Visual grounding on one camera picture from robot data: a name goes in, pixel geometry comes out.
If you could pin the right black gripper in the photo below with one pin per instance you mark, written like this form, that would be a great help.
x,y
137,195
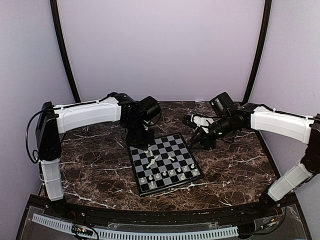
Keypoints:
x,y
206,140

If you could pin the right black frame post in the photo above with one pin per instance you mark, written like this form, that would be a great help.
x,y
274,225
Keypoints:
x,y
259,50

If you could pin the white slotted cable duct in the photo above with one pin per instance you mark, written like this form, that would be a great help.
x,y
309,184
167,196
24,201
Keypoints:
x,y
117,231

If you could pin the left black frame post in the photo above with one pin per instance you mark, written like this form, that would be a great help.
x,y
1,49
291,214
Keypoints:
x,y
63,50

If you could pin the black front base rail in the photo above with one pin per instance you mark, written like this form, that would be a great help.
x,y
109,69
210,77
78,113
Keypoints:
x,y
97,216

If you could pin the white chess queen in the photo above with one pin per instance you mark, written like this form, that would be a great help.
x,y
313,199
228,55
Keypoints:
x,y
152,161

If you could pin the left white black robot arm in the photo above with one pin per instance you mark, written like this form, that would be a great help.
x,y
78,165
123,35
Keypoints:
x,y
55,120

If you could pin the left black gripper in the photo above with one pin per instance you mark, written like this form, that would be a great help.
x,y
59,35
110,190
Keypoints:
x,y
143,145

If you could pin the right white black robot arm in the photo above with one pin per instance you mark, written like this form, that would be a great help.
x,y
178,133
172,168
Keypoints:
x,y
230,117

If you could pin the white chess king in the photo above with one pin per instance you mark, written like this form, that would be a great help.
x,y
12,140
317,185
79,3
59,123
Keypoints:
x,y
149,151

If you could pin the black and white chessboard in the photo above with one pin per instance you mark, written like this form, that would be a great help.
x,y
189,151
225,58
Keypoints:
x,y
173,145

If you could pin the black frame post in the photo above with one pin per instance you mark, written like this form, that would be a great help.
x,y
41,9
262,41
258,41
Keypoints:
x,y
259,50
63,50

